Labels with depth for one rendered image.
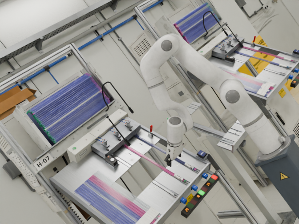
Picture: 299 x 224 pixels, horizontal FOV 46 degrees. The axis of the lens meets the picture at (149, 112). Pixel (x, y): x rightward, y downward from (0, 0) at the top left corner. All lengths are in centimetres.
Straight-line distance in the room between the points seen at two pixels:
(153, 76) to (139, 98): 265
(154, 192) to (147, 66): 75
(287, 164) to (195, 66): 65
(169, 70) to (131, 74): 141
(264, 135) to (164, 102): 52
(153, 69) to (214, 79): 31
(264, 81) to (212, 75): 120
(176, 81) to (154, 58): 141
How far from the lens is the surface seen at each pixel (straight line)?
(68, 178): 226
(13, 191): 374
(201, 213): 255
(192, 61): 175
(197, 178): 217
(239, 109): 175
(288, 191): 194
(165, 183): 214
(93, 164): 229
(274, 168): 187
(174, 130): 183
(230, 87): 170
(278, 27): 683
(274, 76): 301
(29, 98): 273
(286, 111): 339
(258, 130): 181
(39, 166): 228
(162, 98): 181
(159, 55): 172
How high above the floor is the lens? 137
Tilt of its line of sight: 5 degrees down
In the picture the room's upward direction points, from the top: 37 degrees counter-clockwise
